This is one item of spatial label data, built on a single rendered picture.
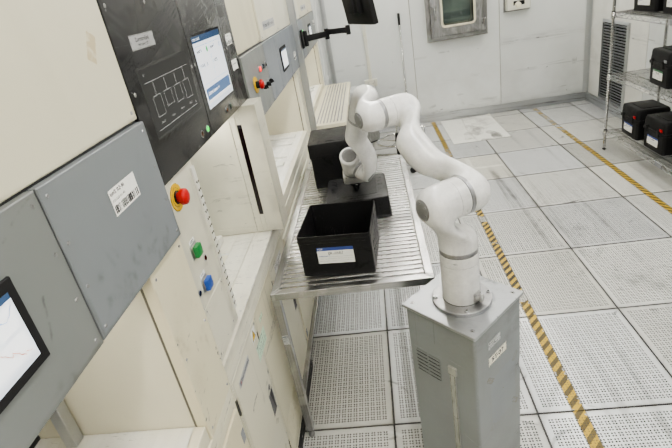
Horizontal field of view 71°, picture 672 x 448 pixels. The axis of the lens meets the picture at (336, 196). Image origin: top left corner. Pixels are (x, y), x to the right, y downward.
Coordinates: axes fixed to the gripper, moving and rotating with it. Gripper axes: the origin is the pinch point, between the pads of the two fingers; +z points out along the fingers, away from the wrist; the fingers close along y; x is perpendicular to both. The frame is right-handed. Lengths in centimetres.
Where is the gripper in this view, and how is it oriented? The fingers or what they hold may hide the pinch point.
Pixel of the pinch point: (356, 183)
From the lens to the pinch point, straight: 223.0
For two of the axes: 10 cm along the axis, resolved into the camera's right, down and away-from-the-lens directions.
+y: -9.9, 1.4, 0.9
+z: 1.3, 3.4, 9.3
